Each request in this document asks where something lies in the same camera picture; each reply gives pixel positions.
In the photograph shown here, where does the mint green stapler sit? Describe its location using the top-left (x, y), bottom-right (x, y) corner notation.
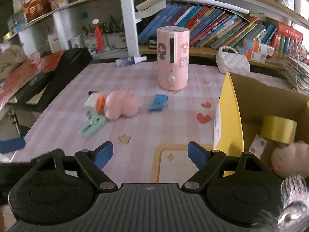
top-left (79, 114), bottom-right (107, 140)

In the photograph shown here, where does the white orange small box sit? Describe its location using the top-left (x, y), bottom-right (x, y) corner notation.
top-left (84, 92), bottom-right (105, 114)

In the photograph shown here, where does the pink plush toy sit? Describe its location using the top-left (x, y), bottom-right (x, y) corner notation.
top-left (104, 91), bottom-right (139, 121)

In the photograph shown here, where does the blue binder clip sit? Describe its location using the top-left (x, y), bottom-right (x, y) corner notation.
top-left (149, 94), bottom-right (168, 112)

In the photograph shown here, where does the yellow packing tape roll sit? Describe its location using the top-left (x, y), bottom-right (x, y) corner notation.
top-left (260, 116), bottom-right (297, 144)

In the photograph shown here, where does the small white red box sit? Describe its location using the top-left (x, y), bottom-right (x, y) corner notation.
top-left (249, 135), bottom-right (267, 159)

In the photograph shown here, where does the pink checkered tablecloth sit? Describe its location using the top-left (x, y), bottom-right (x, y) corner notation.
top-left (10, 61), bottom-right (293, 187)

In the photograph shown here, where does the yellow cardboard box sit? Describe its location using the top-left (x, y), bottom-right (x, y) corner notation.
top-left (214, 73), bottom-right (308, 167)

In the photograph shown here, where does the red booklet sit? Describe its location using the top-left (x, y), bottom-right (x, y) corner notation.
top-left (1, 50), bottom-right (65, 109)

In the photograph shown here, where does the pink plush in box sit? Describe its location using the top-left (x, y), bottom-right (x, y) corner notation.
top-left (271, 141), bottom-right (308, 178)

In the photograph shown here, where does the white quilted pearl handbag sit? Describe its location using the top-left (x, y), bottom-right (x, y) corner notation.
top-left (216, 46), bottom-right (250, 75)

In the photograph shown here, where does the black box on side table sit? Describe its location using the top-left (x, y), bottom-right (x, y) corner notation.
top-left (5, 48), bottom-right (92, 113)

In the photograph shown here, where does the white spray bottle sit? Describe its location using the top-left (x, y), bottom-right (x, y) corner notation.
top-left (115, 57), bottom-right (147, 68)

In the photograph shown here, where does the orange white medicine box lower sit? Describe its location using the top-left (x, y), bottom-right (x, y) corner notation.
top-left (236, 46), bottom-right (267, 62)

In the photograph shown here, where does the orange white medicine box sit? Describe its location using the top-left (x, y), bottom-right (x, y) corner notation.
top-left (243, 39), bottom-right (274, 57)
top-left (236, 46), bottom-right (267, 62)

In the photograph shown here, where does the red white glue bottle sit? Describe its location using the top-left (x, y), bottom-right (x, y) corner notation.
top-left (92, 18), bottom-right (104, 52)

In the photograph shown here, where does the pink cylindrical humidifier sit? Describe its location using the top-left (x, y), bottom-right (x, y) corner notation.
top-left (157, 26), bottom-right (190, 92)

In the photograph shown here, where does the white pen holder box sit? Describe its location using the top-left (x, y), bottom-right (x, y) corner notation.
top-left (106, 32), bottom-right (127, 49)

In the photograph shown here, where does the orange white medicine box upper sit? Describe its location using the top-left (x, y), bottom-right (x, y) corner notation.
top-left (243, 39), bottom-right (274, 57)

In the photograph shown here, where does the stack of newspapers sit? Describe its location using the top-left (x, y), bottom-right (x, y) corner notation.
top-left (280, 57), bottom-right (309, 95)

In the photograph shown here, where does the row of leaning books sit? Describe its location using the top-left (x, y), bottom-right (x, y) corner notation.
top-left (138, 3), bottom-right (277, 54)

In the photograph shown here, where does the red boxed book set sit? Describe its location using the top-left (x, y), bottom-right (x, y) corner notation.
top-left (271, 21), bottom-right (303, 55)

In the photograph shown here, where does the fortune god figurine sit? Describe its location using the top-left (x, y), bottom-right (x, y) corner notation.
top-left (21, 0), bottom-right (51, 23)

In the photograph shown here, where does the white metal bookshelf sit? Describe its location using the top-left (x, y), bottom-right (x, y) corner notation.
top-left (1, 0), bottom-right (308, 56)

